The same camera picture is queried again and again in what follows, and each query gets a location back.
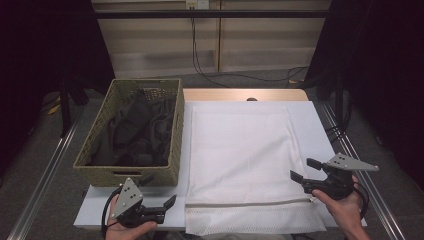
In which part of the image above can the black hanging wall cable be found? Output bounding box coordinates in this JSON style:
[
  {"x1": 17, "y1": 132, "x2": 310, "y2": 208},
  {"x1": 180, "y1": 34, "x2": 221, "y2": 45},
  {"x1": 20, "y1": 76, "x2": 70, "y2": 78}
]
[{"x1": 190, "y1": 16, "x2": 231, "y2": 88}]

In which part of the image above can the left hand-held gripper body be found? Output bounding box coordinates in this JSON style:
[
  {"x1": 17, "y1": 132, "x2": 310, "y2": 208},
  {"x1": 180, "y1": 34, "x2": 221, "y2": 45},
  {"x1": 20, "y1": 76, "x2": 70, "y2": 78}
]
[{"x1": 111, "y1": 177, "x2": 166, "y2": 230}]

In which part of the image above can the white mesh laundry bag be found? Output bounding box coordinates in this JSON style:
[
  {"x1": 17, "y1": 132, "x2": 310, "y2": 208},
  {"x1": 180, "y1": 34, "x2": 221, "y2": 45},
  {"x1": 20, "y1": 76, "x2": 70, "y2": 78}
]
[{"x1": 184, "y1": 105, "x2": 328, "y2": 237}]

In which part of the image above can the metal floor rail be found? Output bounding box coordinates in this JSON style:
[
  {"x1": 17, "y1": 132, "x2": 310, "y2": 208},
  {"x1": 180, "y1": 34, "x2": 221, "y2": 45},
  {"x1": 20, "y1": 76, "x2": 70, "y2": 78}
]
[
  {"x1": 321, "y1": 103, "x2": 406, "y2": 240},
  {"x1": 6, "y1": 109, "x2": 84, "y2": 240}
]

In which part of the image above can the yellow floor tape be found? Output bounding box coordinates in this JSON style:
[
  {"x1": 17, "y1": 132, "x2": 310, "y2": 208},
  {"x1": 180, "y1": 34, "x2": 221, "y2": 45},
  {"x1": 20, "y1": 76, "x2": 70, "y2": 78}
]
[{"x1": 47, "y1": 96, "x2": 62, "y2": 116}]

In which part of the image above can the white wall outlet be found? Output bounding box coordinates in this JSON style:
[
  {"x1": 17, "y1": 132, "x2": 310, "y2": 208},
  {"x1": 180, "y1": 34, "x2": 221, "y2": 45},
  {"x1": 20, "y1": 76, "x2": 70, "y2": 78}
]
[{"x1": 185, "y1": 0, "x2": 210, "y2": 10}]

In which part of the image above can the green woven basket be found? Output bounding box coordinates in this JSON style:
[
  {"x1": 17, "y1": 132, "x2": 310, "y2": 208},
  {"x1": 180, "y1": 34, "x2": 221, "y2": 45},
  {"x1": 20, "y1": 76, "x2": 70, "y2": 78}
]
[{"x1": 73, "y1": 78, "x2": 185, "y2": 188}]

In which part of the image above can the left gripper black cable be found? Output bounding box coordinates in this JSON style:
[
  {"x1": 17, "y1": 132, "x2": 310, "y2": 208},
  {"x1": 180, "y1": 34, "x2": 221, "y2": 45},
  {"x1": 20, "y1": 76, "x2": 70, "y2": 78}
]
[{"x1": 100, "y1": 186, "x2": 124, "y2": 239}]

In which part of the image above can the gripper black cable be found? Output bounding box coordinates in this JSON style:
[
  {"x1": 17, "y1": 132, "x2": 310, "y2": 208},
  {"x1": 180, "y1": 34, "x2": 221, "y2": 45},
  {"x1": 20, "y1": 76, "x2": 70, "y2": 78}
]
[
  {"x1": 353, "y1": 181, "x2": 370, "y2": 221},
  {"x1": 100, "y1": 186, "x2": 124, "y2": 239}
]

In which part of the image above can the person's left hand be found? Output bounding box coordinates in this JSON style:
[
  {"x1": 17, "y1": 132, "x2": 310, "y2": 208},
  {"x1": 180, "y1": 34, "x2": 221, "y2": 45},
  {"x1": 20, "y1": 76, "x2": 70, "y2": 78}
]
[{"x1": 105, "y1": 195, "x2": 158, "y2": 240}]

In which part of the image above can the black metal stand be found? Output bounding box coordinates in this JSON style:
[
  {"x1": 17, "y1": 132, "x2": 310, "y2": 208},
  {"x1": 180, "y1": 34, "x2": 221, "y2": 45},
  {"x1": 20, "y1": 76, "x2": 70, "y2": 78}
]
[
  {"x1": 58, "y1": 76, "x2": 89, "y2": 138},
  {"x1": 334, "y1": 73, "x2": 346, "y2": 124}
]

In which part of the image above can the black floor cable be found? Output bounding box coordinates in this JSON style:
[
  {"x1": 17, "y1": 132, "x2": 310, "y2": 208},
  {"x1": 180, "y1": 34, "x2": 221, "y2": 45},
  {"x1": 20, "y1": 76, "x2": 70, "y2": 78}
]
[{"x1": 213, "y1": 65, "x2": 309, "y2": 84}]

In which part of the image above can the dark garment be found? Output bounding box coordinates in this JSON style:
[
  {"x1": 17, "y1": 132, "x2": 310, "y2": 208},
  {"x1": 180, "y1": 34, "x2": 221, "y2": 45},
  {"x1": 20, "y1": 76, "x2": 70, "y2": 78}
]
[{"x1": 88, "y1": 89, "x2": 177, "y2": 168}]

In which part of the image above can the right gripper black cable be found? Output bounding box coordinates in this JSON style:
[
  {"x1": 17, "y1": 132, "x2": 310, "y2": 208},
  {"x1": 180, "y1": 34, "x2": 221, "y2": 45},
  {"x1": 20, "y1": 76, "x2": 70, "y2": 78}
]
[{"x1": 353, "y1": 181, "x2": 370, "y2": 221}]

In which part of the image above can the person's right hand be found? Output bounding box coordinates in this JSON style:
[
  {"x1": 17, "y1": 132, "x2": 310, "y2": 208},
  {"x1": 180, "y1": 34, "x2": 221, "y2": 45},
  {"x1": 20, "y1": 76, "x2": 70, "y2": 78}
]
[{"x1": 311, "y1": 176, "x2": 363, "y2": 234}]

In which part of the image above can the black cable bundle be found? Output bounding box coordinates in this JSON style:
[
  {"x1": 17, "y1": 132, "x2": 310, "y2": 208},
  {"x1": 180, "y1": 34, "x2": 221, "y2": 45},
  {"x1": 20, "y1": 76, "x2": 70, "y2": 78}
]
[{"x1": 324, "y1": 99, "x2": 351, "y2": 144}]

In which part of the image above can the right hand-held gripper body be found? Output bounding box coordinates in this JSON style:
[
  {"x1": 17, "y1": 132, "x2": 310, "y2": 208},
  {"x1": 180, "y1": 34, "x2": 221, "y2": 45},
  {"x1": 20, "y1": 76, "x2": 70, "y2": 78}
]
[{"x1": 301, "y1": 152, "x2": 380, "y2": 200}]

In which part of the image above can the dark curtain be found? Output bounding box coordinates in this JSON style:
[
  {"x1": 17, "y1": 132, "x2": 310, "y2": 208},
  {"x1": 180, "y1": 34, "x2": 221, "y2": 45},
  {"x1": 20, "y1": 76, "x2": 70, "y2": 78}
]
[
  {"x1": 0, "y1": 0, "x2": 116, "y2": 178},
  {"x1": 304, "y1": 0, "x2": 424, "y2": 191}
]

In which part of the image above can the black horizontal bar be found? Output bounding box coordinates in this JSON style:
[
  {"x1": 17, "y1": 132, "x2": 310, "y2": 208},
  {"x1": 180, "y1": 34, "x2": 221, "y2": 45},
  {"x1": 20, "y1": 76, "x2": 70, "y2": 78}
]
[{"x1": 94, "y1": 9, "x2": 331, "y2": 19}]

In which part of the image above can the white table mat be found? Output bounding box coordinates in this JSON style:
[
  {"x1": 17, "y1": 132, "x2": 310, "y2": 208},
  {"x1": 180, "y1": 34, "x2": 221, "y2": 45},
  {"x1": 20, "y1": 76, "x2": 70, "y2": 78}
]
[{"x1": 73, "y1": 100, "x2": 368, "y2": 231}]

